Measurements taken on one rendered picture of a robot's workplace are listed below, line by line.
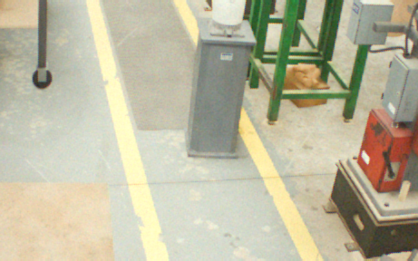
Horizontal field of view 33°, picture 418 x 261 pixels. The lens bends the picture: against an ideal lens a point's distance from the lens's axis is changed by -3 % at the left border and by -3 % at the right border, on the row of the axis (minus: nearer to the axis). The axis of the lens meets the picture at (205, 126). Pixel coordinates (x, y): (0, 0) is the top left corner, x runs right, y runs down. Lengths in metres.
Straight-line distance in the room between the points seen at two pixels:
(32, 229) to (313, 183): 2.18
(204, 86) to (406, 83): 1.10
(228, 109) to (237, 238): 0.74
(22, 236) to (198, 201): 1.77
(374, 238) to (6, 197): 1.85
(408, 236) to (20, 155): 2.02
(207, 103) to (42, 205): 1.85
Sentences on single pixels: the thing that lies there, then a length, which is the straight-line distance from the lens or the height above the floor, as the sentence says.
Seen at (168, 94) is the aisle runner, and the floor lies 0.00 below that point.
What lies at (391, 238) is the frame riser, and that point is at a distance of 3.44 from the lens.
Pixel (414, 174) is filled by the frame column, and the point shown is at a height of 0.39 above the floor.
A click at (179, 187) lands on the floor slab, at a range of 3.69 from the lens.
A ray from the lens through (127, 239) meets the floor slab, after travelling 3.34.
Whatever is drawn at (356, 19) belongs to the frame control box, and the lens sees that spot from 3.22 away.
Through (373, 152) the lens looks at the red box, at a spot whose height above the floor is 0.46.
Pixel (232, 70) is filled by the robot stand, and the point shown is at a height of 0.53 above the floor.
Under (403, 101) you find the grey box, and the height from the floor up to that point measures 0.77.
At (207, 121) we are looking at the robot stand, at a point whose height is 0.22.
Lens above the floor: 2.18
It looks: 31 degrees down
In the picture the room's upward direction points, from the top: 7 degrees clockwise
